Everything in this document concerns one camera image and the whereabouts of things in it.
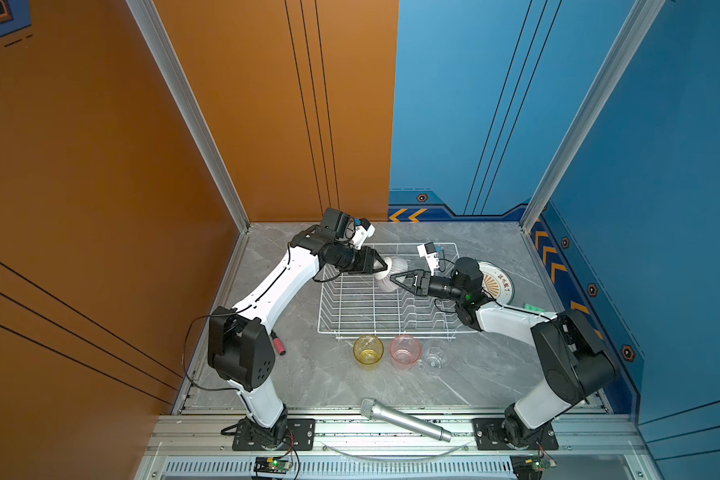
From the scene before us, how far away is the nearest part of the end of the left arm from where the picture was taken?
717mm

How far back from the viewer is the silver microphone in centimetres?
74

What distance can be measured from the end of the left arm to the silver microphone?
347mm

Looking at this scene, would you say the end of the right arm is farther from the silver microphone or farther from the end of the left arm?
the silver microphone

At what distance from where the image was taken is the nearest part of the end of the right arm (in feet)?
2.43
